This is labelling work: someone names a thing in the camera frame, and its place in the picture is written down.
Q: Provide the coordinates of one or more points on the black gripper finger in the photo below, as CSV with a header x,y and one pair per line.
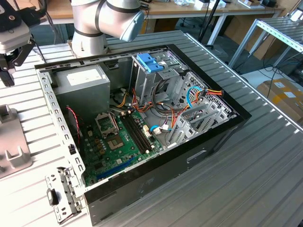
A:
x,y
23,53

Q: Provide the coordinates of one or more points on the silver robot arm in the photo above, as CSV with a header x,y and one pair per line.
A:
x,y
87,19

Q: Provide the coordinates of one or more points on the perforated metal disk bay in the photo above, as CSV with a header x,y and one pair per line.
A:
x,y
208,123

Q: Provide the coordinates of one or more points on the grey power supply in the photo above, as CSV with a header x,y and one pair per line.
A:
x,y
82,94

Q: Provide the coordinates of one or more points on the grey parts rack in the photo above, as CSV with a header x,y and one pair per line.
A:
x,y
11,137

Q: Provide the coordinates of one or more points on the black case fan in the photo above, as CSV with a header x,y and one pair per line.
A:
x,y
73,132

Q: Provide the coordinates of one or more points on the blue plastic bay latch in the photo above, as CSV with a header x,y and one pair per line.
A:
x,y
148,62

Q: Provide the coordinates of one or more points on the metal optical drive cage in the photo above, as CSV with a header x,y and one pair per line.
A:
x,y
146,82

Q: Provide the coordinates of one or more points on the CPU socket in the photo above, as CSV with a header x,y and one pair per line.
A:
x,y
114,143

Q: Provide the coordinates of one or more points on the black RAM slot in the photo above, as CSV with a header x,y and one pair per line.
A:
x,y
132,133
135,133
139,133
142,133

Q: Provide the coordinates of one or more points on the green motherboard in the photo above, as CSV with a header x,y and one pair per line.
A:
x,y
111,158

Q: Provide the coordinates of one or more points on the blue expansion slot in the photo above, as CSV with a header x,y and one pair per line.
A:
x,y
117,168

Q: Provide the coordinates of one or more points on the black PC case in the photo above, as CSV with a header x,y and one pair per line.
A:
x,y
165,179

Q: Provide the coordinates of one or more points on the wooden desk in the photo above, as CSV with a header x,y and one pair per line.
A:
x,y
236,10

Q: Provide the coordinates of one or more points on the metal slat shelf table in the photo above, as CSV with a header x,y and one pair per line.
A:
x,y
279,28

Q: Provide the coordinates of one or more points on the large labelled cardboard box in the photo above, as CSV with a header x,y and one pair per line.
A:
x,y
279,99

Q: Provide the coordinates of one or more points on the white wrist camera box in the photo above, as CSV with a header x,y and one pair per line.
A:
x,y
14,37

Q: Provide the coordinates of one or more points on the black camera bracket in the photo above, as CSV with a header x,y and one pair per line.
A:
x,y
23,16

